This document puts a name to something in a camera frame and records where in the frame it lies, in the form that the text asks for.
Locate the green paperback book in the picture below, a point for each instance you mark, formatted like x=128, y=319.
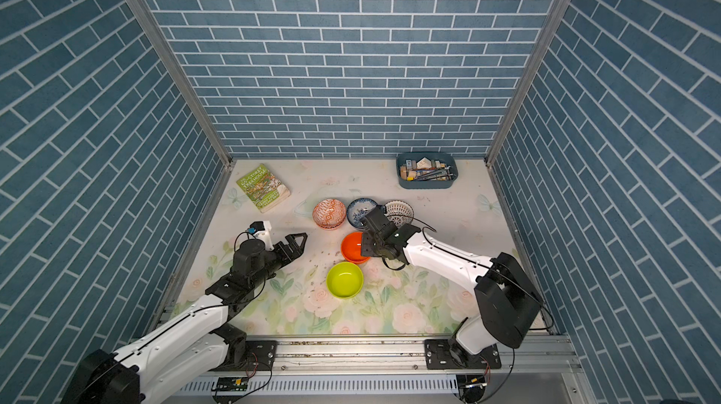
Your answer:
x=264, y=189

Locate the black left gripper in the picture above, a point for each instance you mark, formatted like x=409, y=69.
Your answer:
x=296, y=251

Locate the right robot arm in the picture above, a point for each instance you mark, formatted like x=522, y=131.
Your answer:
x=507, y=301

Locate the plain orange bowl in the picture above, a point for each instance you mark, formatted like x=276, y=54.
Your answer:
x=351, y=248

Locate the lime green bowl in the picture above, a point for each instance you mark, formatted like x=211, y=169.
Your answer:
x=345, y=280

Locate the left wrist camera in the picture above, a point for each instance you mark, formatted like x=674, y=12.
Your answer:
x=260, y=230

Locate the metal mounting rail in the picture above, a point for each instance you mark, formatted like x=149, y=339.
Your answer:
x=544, y=369

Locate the brown patterned white bowl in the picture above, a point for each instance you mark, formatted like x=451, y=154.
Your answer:
x=399, y=212

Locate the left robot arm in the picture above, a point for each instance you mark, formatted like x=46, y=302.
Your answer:
x=198, y=340

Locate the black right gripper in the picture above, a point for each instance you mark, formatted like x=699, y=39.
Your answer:
x=365, y=245

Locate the teal plastic bin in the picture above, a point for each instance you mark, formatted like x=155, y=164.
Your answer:
x=442, y=156

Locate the orange geometric patterned bowl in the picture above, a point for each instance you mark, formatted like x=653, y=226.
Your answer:
x=329, y=214

